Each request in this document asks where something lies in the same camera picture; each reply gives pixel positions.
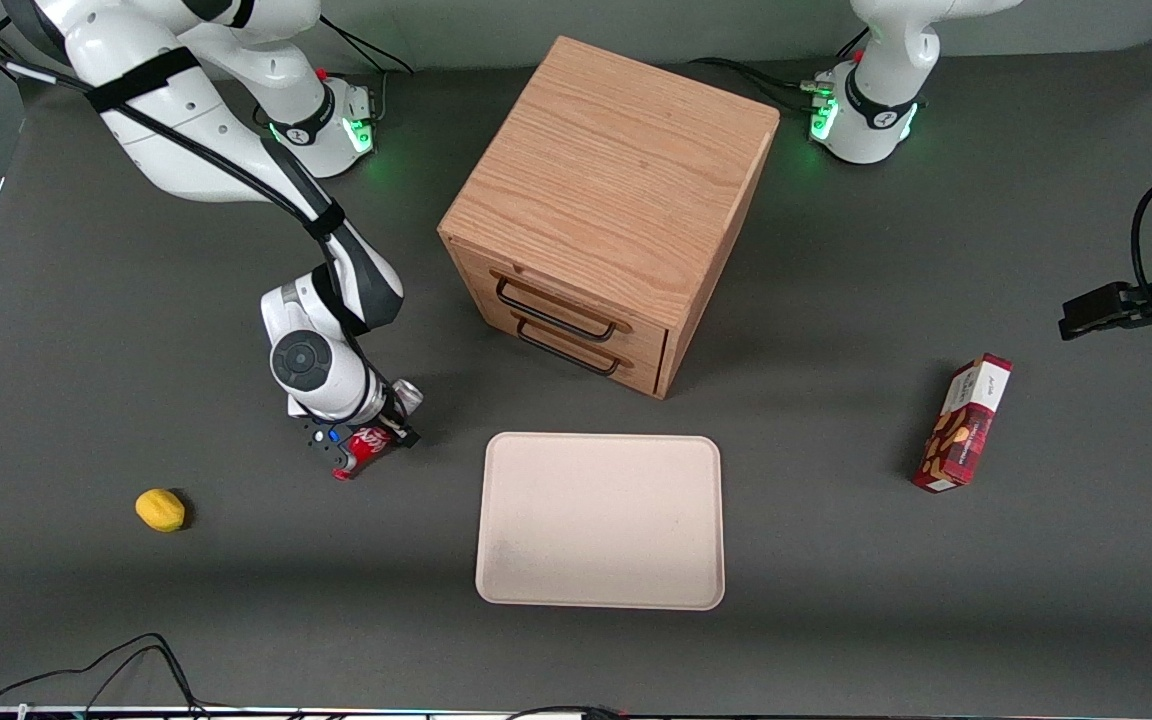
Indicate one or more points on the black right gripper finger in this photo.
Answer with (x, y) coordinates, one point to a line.
(344, 460)
(404, 432)

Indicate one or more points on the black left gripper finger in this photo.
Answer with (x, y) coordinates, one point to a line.
(1101, 308)

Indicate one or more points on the red coke bottle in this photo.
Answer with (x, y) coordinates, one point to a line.
(373, 443)

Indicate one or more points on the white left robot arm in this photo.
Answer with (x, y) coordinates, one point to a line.
(881, 90)

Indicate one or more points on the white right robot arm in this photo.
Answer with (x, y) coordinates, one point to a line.
(196, 150)

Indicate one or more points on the beige rectangular tray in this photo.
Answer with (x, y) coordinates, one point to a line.
(601, 520)

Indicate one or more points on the yellow lemon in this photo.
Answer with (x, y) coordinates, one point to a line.
(160, 510)

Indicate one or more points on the red cookie box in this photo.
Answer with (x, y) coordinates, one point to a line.
(964, 425)

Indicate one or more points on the wooden two-drawer cabinet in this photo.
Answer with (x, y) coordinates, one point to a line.
(616, 190)

